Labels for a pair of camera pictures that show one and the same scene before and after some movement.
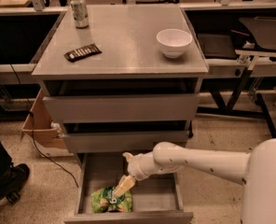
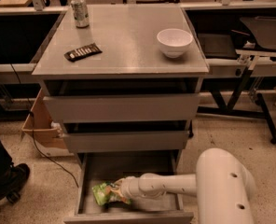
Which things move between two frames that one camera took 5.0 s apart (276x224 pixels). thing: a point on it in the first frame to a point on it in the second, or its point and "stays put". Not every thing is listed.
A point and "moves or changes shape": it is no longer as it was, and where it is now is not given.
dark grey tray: [270, 32] stays put
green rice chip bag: [103, 201] moves or changes shape
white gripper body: [138, 168] to [128, 186]
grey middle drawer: [123, 136] stays put
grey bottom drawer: [156, 200] stays put
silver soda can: [79, 11] stays put
